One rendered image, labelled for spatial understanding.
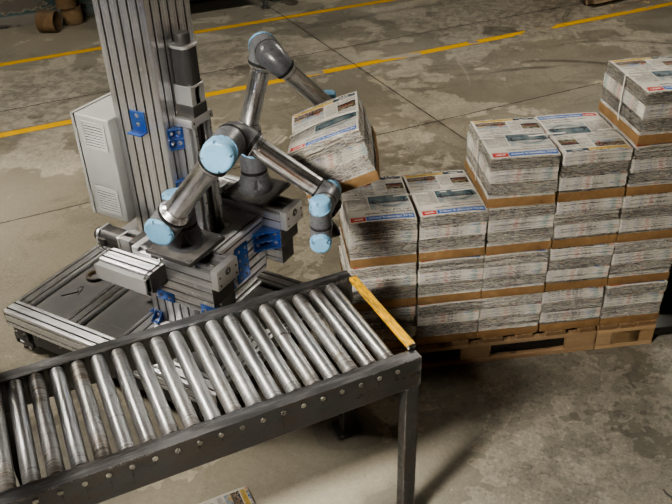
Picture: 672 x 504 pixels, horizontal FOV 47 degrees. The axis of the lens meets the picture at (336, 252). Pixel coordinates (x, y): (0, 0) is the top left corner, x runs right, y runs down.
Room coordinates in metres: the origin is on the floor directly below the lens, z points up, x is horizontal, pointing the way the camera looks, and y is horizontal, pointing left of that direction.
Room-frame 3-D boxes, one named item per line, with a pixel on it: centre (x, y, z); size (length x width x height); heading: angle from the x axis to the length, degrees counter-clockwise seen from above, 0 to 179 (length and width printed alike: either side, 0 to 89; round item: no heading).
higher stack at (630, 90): (2.96, -1.33, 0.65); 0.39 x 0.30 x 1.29; 6
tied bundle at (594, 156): (2.92, -1.04, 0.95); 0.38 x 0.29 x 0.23; 6
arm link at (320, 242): (2.26, 0.05, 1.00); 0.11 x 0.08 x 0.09; 177
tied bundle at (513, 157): (2.89, -0.75, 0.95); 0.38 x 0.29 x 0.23; 5
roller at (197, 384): (1.81, 0.46, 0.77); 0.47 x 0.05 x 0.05; 24
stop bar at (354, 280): (2.08, -0.15, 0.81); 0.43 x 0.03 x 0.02; 24
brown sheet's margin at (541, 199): (2.89, -0.75, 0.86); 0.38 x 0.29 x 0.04; 5
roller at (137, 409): (1.73, 0.64, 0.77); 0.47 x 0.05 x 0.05; 24
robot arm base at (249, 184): (2.97, 0.34, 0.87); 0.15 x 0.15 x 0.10
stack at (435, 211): (2.88, -0.61, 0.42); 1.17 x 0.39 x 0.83; 96
